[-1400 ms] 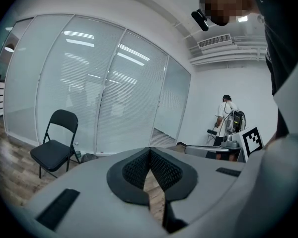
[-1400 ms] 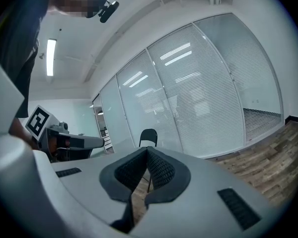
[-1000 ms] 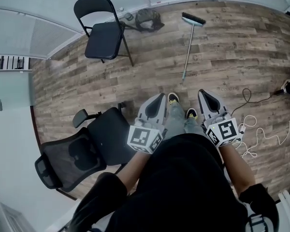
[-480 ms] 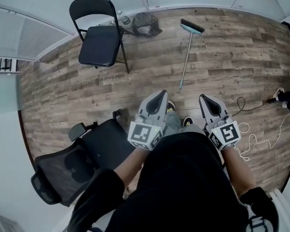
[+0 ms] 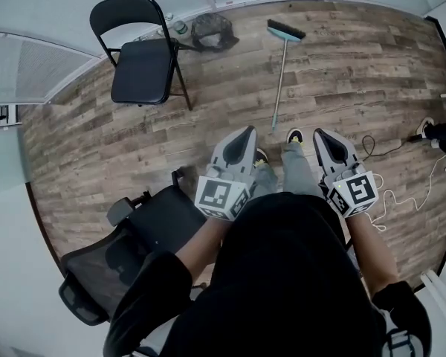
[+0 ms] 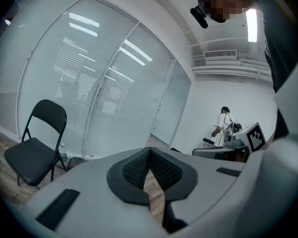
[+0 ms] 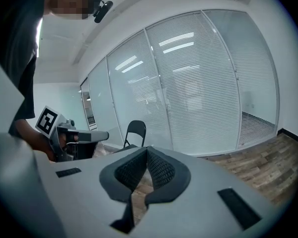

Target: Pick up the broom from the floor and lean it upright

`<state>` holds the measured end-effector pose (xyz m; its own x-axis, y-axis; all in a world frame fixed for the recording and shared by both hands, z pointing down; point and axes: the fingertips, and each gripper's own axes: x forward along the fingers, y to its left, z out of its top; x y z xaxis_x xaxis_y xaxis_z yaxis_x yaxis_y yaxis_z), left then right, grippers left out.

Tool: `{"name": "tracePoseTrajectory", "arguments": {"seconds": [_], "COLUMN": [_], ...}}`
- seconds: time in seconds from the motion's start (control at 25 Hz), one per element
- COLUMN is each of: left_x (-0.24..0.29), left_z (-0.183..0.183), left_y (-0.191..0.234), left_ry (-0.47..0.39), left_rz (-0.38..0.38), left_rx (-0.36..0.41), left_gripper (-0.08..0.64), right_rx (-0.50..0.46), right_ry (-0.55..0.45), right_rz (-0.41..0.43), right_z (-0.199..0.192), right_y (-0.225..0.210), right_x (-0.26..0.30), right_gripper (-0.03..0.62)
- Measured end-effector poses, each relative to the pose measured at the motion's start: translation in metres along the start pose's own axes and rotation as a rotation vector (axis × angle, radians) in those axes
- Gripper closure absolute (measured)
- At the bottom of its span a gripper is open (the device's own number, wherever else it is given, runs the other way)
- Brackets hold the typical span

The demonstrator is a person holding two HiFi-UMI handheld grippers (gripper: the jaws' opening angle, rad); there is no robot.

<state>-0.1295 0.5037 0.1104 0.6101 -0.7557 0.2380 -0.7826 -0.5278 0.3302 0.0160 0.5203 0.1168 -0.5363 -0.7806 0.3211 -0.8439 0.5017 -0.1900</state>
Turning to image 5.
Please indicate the white metal frame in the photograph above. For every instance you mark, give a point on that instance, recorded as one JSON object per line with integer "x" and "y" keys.
{"x": 440, "y": 288}

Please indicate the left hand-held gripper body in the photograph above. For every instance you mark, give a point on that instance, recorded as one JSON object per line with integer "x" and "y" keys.
{"x": 217, "y": 195}

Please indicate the person's black shirt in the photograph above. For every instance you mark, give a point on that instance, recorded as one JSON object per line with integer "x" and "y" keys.
{"x": 282, "y": 273}

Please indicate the clear plastic bottle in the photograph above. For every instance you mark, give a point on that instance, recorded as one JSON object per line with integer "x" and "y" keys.
{"x": 179, "y": 27}

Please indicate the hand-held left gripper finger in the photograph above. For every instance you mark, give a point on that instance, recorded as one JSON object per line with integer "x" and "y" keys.
{"x": 251, "y": 147}
{"x": 223, "y": 145}

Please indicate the person's shoe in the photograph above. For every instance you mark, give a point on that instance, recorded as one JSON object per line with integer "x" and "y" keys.
{"x": 261, "y": 156}
{"x": 295, "y": 136}
{"x": 425, "y": 126}

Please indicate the person's grey trousers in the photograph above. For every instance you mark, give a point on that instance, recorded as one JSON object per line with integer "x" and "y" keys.
{"x": 297, "y": 169}

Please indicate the person's left forearm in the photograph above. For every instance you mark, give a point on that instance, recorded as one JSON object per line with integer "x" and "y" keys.
{"x": 204, "y": 238}

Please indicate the person's left shoe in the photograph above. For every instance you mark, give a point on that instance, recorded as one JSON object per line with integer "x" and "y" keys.
{"x": 261, "y": 156}

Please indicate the black mesh office chair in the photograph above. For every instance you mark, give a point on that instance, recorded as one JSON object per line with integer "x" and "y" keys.
{"x": 96, "y": 266}

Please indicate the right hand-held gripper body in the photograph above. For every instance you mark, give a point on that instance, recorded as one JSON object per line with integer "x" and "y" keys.
{"x": 357, "y": 193}

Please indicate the black garbage bag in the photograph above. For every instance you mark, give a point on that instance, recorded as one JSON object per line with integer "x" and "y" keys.
{"x": 212, "y": 32}

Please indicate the person's right shoe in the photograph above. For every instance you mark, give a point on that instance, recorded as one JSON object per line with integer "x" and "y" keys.
{"x": 295, "y": 136}

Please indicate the black folding chair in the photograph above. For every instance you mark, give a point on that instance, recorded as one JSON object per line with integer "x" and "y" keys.
{"x": 143, "y": 73}

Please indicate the person's right forearm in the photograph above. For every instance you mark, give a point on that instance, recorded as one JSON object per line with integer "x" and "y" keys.
{"x": 371, "y": 251}

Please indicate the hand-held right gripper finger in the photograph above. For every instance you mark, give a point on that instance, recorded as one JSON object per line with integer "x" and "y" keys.
{"x": 317, "y": 147}
{"x": 343, "y": 141}

